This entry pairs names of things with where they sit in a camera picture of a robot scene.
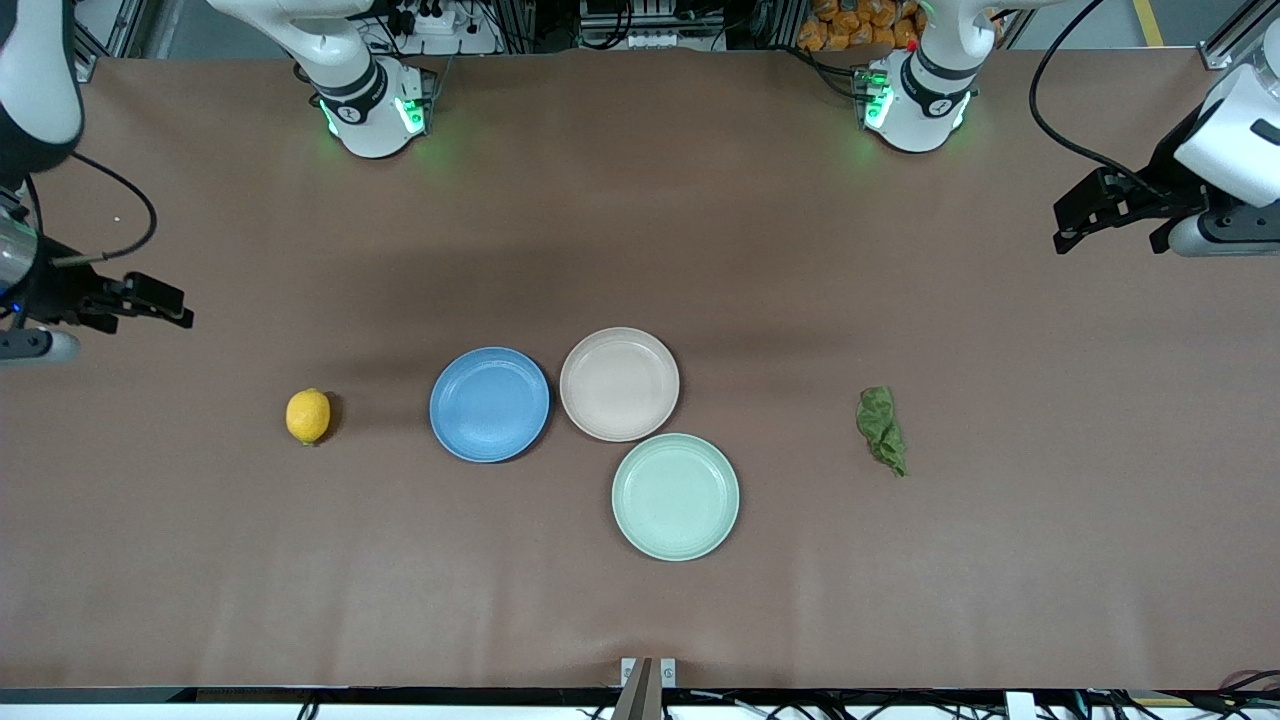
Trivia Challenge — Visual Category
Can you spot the beige round plate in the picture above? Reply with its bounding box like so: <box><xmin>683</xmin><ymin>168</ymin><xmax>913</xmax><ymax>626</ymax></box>
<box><xmin>559</xmin><ymin>327</ymin><xmax>682</xmax><ymax>444</ymax></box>

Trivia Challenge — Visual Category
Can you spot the black table edge rail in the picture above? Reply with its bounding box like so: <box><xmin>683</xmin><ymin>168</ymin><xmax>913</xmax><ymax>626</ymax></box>
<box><xmin>0</xmin><ymin>686</ymin><xmax>1280</xmax><ymax>707</ymax></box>

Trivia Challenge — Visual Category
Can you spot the metal table edge bracket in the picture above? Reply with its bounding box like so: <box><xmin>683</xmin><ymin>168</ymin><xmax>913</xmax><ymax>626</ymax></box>
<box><xmin>612</xmin><ymin>657</ymin><xmax>678</xmax><ymax>720</ymax></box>

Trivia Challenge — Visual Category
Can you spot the brown table cover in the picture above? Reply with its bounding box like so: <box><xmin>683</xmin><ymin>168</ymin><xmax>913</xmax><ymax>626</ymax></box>
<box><xmin>0</xmin><ymin>45</ymin><xmax>1280</xmax><ymax>691</ymax></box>

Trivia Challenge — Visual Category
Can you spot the bag of orange snacks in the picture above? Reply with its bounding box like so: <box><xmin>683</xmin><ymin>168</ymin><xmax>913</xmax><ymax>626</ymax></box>
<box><xmin>797</xmin><ymin>0</ymin><xmax>923</xmax><ymax>53</ymax></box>

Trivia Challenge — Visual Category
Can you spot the green lettuce leaf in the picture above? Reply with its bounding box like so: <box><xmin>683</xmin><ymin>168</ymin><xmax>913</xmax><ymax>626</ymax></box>
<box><xmin>855</xmin><ymin>386</ymin><xmax>910</xmax><ymax>479</ymax></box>

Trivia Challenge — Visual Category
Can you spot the white power strip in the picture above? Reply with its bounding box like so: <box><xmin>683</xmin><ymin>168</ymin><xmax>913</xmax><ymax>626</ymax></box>
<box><xmin>390</xmin><ymin>3</ymin><xmax>473</xmax><ymax>38</ymax></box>

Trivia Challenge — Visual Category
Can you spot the mint green round plate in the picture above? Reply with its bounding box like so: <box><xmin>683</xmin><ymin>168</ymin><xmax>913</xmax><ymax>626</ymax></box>
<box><xmin>611</xmin><ymin>432</ymin><xmax>742</xmax><ymax>563</ymax></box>

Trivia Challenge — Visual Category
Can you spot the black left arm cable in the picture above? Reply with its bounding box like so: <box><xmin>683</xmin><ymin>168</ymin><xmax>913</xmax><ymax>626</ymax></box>
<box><xmin>1029</xmin><ymin>0</ymin><xmax>1143</xmax><ymax>179</ymax></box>

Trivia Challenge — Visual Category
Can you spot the blue round plate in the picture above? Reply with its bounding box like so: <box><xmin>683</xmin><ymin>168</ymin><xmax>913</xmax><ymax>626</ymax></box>
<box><xmin>429</xmin><ymin>346</ymin><xmax>552</xmax><ymax>464</ymax></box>

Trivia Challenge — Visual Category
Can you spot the yellow lemon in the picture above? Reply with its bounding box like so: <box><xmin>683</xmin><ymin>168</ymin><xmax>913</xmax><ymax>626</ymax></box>
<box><xmin>285</xmin><ymin>387</ymin><xmax>333</xmax><ymax>447</ymax></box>

